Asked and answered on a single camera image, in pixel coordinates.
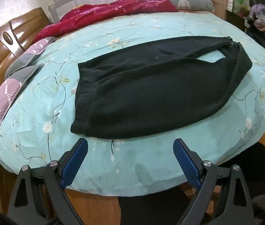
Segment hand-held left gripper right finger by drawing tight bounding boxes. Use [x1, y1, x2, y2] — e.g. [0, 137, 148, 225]
[173, 138, 255, 225]

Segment dark cabinet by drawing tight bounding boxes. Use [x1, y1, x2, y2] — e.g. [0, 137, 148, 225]
[225, 9, 248, 31]

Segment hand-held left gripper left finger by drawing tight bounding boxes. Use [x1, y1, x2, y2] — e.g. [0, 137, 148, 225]
[7, 138, 89, 225]

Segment pile of clothes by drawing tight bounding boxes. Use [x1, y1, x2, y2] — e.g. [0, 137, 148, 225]
[244, 3, 265, 50]

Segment teal floral bed sheet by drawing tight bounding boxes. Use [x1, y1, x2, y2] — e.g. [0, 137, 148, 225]
[0, 10, 265, 197]

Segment wooden bed frame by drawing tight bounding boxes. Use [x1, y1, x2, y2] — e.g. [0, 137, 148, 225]
[0, 136, 265, 225]

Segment grey bed guard rail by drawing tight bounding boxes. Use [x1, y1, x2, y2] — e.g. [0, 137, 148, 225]
[50, 0, 184, 24]

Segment pink grey patterned pillow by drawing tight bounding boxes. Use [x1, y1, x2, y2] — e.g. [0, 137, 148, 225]
[5, 37, 58, 79]
[0, 64, 45, 167]

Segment red floral quilt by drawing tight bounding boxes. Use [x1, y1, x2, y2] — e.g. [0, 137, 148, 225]
[33, 0, 177, 44]

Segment black pants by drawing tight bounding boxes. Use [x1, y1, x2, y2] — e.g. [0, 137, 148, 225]
[70, 36, 253, 139]

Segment stack of light packages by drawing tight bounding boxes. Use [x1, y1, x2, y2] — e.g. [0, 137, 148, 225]
[227, 0, 250, 17]

